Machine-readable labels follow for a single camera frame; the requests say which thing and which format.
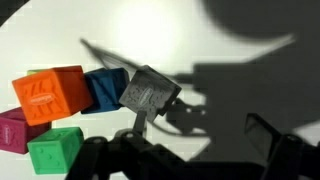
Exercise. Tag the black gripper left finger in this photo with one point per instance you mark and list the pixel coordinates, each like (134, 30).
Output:
(126, 156)

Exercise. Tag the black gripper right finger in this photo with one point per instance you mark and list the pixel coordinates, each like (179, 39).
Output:
(293, 156)

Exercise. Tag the blue toy block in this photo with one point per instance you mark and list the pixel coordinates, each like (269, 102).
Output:
(105, 90)

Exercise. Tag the green toy block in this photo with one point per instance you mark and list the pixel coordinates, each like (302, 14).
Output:
(55, 150)

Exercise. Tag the orange toy block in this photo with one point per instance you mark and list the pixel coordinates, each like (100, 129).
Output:
(50, 96)

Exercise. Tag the magenta toy block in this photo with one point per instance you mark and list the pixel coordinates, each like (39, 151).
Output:
(16, 133)

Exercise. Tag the yellow-green toy block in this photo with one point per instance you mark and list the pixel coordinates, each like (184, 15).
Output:
(35, 71)

